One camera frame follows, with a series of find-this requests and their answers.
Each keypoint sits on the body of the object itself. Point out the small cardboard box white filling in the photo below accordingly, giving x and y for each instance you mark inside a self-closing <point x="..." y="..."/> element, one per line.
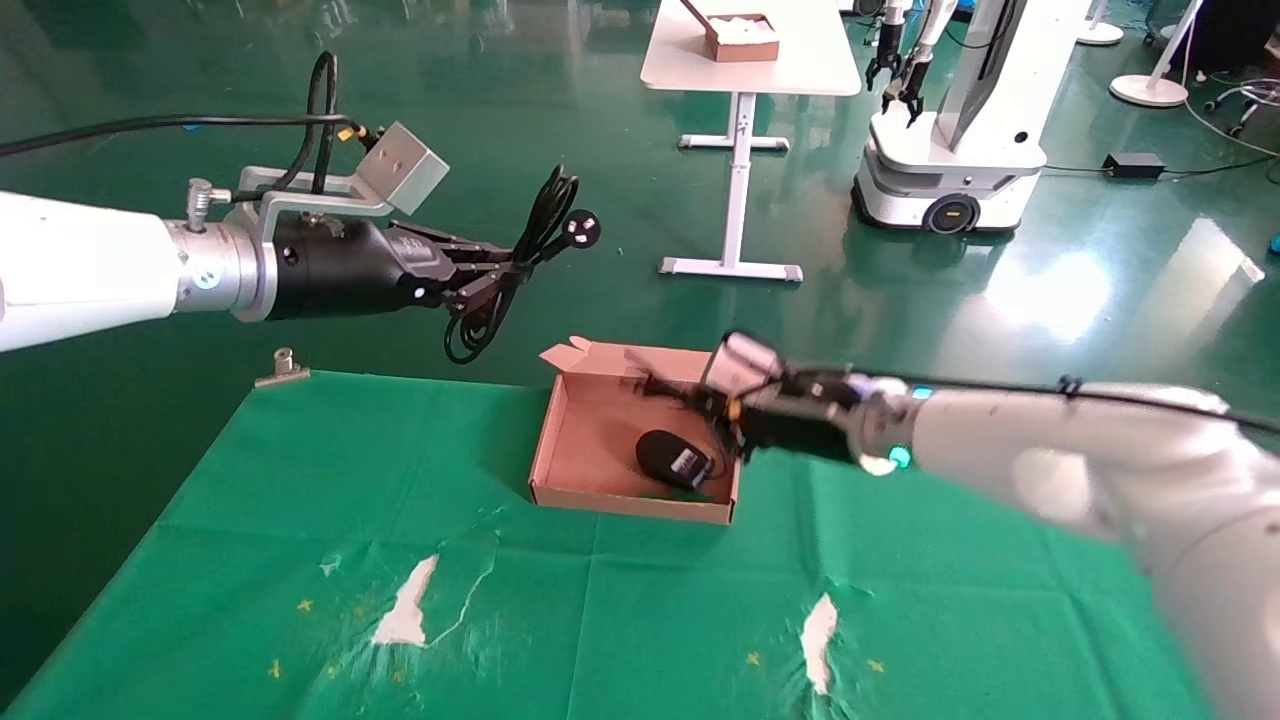
<point x="742" y="38"/>

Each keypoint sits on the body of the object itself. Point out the open brown cardboard box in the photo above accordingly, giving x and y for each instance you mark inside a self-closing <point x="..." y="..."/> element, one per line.
<point x="590" y="450"/>

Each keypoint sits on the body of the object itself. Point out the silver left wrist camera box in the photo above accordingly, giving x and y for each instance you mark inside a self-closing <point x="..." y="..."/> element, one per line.
<point x="400" y="165"/>

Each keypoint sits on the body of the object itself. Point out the white wheeled background robot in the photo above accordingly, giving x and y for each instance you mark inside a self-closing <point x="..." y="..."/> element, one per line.
<point x="950" y="160"/>

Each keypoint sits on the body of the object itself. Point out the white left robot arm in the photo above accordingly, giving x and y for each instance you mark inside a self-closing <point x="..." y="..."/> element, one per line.
<point x="80" y="270"/>

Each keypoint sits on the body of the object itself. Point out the black background robot gripper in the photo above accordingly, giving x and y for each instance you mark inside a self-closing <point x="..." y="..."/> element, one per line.
<point x="884" y="65"/>
<point x="908" y="95"/>

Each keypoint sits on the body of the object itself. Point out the green tablecloth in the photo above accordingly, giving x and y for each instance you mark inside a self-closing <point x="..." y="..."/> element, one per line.
<point x="640" y="600"/>

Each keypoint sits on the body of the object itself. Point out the white round stand base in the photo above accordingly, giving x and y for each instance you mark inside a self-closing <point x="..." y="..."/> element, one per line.
<point x="1148" y="90"/>
<point x="1100" y="33"/>

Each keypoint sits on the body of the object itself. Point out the office chair wheel base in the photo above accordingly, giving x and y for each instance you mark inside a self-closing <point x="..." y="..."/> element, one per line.
<point x="1247" y="100"/>

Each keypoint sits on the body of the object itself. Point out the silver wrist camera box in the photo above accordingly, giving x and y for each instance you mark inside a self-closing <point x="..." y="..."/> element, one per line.
<point x="400" y="165"/>
<point x="742" y="362"/>

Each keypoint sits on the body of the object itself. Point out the black power adapter brick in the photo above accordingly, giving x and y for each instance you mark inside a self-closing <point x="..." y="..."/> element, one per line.
<point x="1134" y="165"/>

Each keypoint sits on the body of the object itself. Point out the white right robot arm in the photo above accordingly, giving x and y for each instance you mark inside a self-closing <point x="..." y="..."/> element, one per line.
<point x="1100" y="470"/>

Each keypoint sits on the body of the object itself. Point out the white pedestal table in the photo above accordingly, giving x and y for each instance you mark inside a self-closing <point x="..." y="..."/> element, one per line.
<point x="790" y="60"/>

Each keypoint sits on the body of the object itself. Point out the silver binder clip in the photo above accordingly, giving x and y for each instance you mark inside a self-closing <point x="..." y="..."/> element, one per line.
<point x="282" y="372"/>

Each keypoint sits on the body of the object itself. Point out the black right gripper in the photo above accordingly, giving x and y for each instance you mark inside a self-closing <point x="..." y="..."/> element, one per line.
<point x="800" y="415"/>

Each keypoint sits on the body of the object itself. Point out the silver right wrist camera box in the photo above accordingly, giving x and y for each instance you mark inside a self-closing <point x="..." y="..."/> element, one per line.
<point x="742" y="362"/>

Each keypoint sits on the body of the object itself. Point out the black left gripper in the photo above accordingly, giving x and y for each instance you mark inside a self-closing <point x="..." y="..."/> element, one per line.
<point x="340" y="270"/>

